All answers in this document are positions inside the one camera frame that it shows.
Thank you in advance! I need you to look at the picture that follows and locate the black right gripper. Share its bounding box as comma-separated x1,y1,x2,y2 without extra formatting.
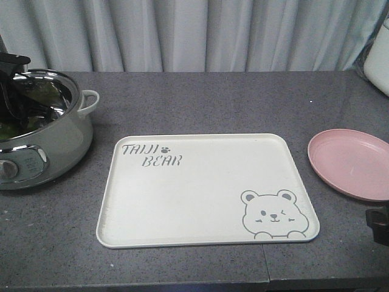
365,205,388,246

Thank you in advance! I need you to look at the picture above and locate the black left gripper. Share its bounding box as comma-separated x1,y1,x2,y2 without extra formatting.
0,52,69,125

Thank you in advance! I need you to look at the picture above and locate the pink round plate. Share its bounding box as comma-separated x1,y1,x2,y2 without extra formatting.
307,129,388,202

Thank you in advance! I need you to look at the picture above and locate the white bear print tray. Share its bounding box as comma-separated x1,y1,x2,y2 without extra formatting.
96,133,320,248

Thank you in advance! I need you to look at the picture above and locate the pale green electric cooking pot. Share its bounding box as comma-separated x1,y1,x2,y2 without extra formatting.
1,69,100,190

